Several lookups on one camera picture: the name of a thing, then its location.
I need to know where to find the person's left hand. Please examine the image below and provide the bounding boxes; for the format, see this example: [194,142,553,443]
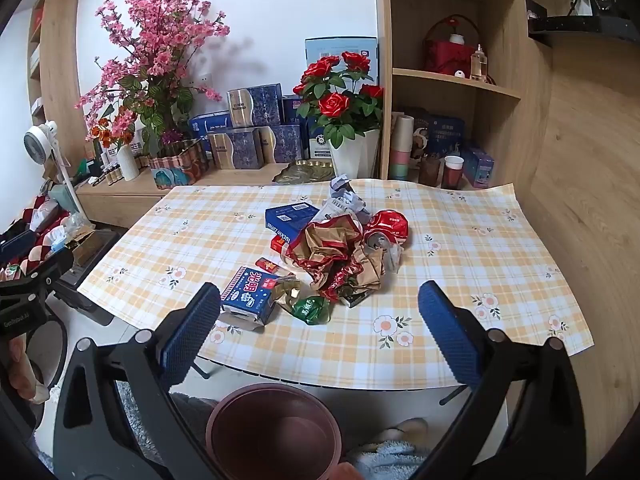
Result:
[0,335,51,403]

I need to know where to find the blue coffee box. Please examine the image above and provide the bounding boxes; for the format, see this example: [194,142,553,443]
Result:
[265,202,321,236]

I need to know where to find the light purple box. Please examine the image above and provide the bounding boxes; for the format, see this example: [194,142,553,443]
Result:
[460,145,496,188]

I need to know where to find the blue and gold gift box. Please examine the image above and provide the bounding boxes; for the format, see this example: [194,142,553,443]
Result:
[227,84,285,128]
[206,127,265,171]
[260,124,303,163]

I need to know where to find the row of small bottles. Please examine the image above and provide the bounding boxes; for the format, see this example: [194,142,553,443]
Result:
[92,160,126,186]

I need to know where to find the blue and white milk carton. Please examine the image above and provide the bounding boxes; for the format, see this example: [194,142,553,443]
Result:
[220,266,296,332]

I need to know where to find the brown glass cup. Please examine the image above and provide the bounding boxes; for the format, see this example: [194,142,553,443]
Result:
[419,156,442,187]

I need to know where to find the clear glass bottle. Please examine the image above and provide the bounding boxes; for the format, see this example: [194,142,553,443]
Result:
[470,44,488,82]

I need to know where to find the black speckled counter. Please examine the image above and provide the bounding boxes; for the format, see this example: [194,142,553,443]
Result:
[527,14,636,48]

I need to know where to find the dark blue illustrated box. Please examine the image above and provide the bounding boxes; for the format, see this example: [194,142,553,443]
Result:
[412,110,466,161]

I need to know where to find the newspaper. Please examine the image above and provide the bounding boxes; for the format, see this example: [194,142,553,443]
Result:
[320,176,373,226]

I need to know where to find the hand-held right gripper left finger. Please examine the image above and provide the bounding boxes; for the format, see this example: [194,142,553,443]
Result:
[52,282,223,480]

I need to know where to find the light blue cardboard box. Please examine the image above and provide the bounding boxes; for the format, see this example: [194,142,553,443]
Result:
[304,36,379,91]

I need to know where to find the stack of pastel paper cups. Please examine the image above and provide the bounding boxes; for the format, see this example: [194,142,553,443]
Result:
[390,112,416,179]

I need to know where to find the gold leaf-shaped tray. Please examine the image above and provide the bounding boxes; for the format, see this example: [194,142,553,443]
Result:
[271,159,335,186]

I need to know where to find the beige slipper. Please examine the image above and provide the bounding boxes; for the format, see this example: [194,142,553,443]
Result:
[380,417,430,443]

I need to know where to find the person's leg in fleece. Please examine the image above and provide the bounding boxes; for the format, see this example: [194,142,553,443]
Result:
[345,437,436,480]

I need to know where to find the red and gold wrapper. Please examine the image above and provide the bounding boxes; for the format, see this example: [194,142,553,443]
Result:
[284,215,396,306]

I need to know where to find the red paper cup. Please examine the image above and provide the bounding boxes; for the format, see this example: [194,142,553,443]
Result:
[442,155,466,190]

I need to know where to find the white vase with orange flowers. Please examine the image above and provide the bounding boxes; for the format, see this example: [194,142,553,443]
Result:
[85,117,142,182]

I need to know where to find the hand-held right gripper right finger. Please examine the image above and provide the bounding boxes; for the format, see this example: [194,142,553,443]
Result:
[417,280,588,480]

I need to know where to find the brown plastic bin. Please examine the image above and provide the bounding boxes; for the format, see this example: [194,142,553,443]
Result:
[206,382,343,480]

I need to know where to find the pink cherry blossom plant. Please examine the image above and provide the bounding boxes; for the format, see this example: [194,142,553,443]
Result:
[75,0,231,158]

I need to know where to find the clear plastic cup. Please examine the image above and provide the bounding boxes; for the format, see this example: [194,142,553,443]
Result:
[382,244,405,273]

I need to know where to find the red soda can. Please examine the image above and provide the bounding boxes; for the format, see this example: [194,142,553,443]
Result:
[362,209,411,256]

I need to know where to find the patterned planter box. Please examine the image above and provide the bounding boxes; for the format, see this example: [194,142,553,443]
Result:
[149,139,211,191]

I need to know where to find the wooden bookshelf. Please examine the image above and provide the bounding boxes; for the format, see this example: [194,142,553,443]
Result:
[25,0,96,161]

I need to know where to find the white desk fan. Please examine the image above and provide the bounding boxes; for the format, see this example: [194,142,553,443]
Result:
[24,121,91,226]

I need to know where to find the wooden sideboard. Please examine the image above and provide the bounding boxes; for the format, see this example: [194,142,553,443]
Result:
[75,160,341,231]

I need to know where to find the green foil wrapper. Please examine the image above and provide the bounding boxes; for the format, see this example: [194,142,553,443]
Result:
[289,296,332,326]

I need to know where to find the black case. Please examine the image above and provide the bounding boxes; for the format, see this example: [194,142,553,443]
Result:
[52,230,121,326]

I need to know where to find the wooden shelf unit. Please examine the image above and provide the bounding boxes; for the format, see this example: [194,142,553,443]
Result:
[372,0,526,186]

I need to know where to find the red gift basket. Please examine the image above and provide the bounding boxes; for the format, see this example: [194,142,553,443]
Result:
[424,12,493,81]

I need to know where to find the dark blue carton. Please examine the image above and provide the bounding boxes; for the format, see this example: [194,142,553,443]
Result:
[282,94,308,126]

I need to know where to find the red roses in white pot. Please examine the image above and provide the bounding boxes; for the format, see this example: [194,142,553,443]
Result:
[292,51,385,179]

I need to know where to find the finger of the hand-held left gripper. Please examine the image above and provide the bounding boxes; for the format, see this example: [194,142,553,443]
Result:
[15,247,76,286]

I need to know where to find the blue and white milk powder box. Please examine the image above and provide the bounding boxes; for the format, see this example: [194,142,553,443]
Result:
[304,115,333,161]

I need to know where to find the red checkered blanket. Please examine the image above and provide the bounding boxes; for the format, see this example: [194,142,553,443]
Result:
[0,192,71,281]

